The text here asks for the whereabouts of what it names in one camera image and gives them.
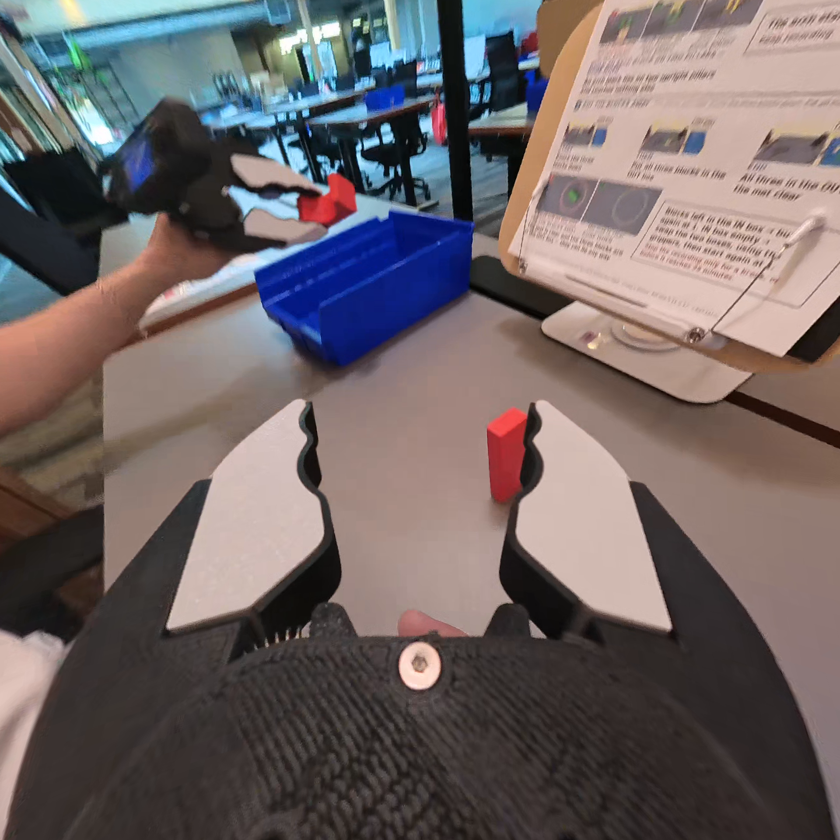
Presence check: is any metal page holder wire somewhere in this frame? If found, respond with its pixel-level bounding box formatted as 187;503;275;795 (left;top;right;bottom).
517;180;549;275
689;209;829;343

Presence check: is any black vertical post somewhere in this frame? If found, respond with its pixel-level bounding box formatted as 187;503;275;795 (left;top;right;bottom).
437;0;475;222

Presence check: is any person's right hand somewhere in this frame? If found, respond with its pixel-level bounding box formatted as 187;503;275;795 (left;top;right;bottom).
398;609;468;639

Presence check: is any red arch block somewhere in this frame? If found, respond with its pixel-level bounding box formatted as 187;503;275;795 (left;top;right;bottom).
297;173;358;228

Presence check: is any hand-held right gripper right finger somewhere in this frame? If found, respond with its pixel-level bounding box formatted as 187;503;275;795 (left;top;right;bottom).
499;399;674;641

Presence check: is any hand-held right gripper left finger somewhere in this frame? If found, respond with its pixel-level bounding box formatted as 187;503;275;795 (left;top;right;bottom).
165;398;343;636

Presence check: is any white stand base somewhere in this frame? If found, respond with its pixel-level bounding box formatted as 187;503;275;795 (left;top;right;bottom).
541;301;753;404

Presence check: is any printed instruction sheet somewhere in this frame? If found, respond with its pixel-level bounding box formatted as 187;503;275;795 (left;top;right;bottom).
508;0;840;359

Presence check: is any wood-edged office desk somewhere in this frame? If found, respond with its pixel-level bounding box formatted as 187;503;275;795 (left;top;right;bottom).
307;97;435;210
469;104;536;198

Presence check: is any black office chair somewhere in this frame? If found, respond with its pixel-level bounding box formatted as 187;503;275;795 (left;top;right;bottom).
484;31;521;114
360;121;431;201

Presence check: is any person's left hand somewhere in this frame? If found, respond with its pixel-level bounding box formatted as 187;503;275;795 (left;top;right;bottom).
123;215;263;311

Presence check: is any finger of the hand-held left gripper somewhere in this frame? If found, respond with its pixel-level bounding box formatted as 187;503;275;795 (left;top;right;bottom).
230;154;324;200
241;209;329;249

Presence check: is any blue plastic bin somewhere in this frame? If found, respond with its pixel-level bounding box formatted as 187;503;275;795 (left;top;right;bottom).
254;210;475;367

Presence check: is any red pillar block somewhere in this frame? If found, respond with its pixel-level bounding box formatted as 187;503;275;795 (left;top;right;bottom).
487;407;530;504

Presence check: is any person's left forearm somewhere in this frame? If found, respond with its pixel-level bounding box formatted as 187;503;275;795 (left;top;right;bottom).
0;262;142;438

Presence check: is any wooden document board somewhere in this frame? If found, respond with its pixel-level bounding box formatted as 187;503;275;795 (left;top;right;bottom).
497;0;840;376

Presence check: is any person's white clothing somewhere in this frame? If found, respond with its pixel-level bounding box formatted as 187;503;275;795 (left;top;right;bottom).
0;629;72;840

